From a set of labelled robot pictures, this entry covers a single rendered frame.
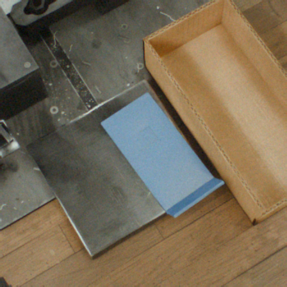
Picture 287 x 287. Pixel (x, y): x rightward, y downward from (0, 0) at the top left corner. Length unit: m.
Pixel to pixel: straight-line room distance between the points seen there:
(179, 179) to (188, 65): 0.16
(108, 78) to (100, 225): 0.20
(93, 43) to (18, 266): 0.30
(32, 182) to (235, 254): 0.26
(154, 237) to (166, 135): 0.12
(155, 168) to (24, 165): 0.16
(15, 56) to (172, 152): 0.22
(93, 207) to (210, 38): 0.27
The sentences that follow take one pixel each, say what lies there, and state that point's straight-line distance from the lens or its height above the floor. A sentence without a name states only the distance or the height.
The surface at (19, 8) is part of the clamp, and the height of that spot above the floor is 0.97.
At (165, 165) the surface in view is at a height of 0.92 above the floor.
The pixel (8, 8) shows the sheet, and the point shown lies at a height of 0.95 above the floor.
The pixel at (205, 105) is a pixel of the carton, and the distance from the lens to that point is 0.93.
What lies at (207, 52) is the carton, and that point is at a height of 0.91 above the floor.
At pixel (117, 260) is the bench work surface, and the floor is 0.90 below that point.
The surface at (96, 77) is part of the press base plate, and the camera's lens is 0.95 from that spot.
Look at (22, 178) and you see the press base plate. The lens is 0.92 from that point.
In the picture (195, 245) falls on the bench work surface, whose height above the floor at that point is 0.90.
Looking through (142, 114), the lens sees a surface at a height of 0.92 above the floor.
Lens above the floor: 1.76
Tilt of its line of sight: 70 degrees down
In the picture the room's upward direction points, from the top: 4 degrees counter-clockwise
